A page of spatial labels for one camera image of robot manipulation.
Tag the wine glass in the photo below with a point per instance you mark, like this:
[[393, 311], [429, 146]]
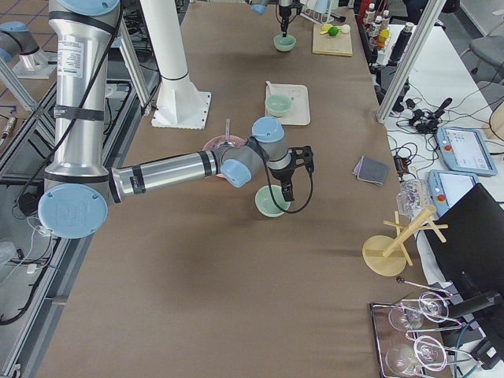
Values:
[[409, 314], [425, 355]]

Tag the wooden cutting board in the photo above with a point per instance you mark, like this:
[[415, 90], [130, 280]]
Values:
[[339, 45]]

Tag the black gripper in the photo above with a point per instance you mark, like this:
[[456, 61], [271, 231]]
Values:
[[283, 9], [281, 174]]

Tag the grey folded cloth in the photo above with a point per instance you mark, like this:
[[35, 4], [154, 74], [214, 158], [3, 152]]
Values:
[[371, 171]]

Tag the aluminium frame post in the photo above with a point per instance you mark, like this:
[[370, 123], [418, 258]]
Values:
[[417, 41]]

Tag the pink bowl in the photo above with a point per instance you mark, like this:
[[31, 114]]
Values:
[[212, 154]]

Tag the black water bottle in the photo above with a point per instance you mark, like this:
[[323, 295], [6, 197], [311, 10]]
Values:
[[401, 43]]

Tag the green lime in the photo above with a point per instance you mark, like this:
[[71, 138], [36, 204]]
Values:
[[333, 31]]

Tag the wooden mug tree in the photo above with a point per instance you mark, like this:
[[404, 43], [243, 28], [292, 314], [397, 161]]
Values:
[[388, 256]]

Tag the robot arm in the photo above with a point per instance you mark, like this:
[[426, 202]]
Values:
[[260, 6], [78, 187]]

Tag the cream rabbit tray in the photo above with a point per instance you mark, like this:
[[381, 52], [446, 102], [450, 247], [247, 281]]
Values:
[[299, 115]]

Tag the teach pendant tablet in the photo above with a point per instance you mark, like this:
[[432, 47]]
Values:
[[448, 187], [464, 150]]

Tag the green bowl on tray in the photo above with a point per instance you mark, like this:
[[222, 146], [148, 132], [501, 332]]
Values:
[[278, 105]]

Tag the green bowl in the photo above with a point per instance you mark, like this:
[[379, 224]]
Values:
[[264, 203], [284, 43], [278, 105]]

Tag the metal ice scoop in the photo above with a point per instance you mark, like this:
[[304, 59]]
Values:
[[227, 132]]

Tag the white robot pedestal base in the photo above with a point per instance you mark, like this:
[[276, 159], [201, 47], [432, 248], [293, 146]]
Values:
[[179, 103]]

